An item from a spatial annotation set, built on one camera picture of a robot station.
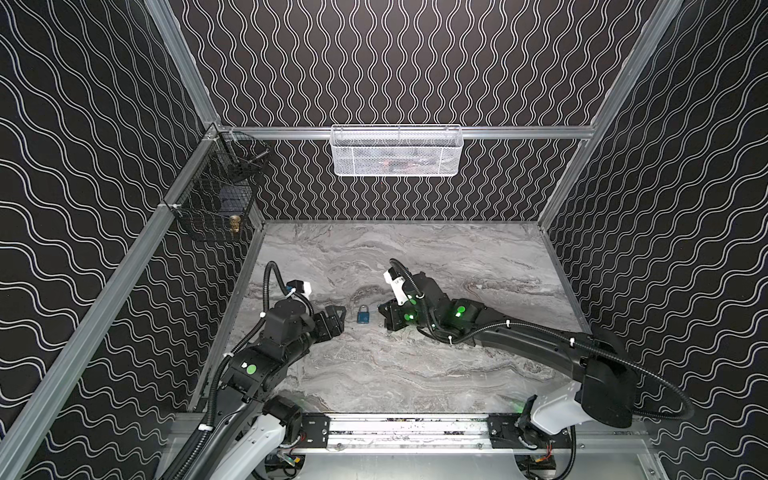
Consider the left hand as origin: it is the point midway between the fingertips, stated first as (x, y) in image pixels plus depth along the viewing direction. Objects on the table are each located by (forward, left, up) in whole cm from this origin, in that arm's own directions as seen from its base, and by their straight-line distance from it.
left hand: (340, 313), depth 72 cm
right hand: (+4, -9, -5) cm, 11 cm away
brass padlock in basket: (+22, +31, +9) cm, 39 cm away
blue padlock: (+11, -2, -21) cm, 24 cm away
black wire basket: (+39, +46, +3) cm, 61 cm away
